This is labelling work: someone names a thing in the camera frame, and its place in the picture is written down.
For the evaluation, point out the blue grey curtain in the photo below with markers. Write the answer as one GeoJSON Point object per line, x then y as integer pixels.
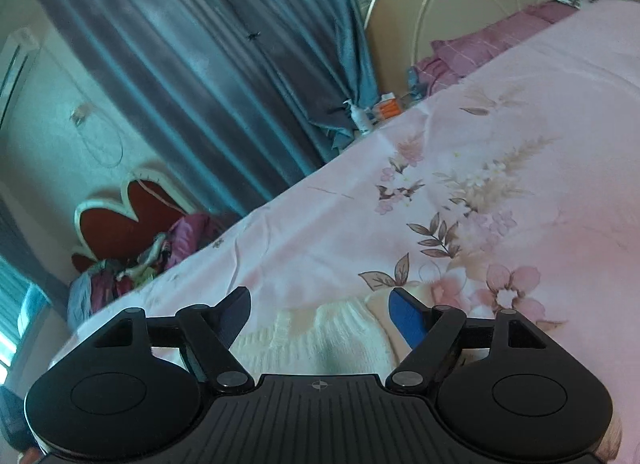
{"type": "Point", "coordinates": [200, 59]}

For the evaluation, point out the white pump lotion bottle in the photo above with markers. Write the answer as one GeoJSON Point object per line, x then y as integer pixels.
{"type": "Point", "coordinates": [361, 119]}

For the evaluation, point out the pink purple pillow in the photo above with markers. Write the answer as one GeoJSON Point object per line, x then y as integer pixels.
{"type": "Point", "coordinates": [480, 42]}

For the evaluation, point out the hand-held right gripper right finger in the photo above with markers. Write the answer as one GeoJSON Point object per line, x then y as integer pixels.
{"type": "Point", "coordinates": [407, 316]}

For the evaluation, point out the teal window curtain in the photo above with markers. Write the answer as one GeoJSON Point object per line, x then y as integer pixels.
{"type": "Point", "coordinates": [20, 309]}

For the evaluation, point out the pink floral bedsheet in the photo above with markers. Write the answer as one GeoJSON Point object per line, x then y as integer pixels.
{"type": "Point", "coordinates": [450, 184]}

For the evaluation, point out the orange white box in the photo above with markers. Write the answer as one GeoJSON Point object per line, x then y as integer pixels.
{"type": "Point", "coordinates": [389, 107]}

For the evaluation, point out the red heart-shaped headboard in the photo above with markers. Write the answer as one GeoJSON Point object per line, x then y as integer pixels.
{"type": "Point", "coordinates": [107, 224]}

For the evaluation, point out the pile of colourful bedding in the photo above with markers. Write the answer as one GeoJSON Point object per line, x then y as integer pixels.
{"type": "Point", "coordinates": [145, 259]}

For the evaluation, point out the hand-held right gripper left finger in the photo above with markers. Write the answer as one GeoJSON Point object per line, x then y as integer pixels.
{"type": "Point", "coordinates": [234, 316]}

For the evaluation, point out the white knitted sweater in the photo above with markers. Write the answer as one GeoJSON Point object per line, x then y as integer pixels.
{"type": "Point", "coordinates": [320, 339]}

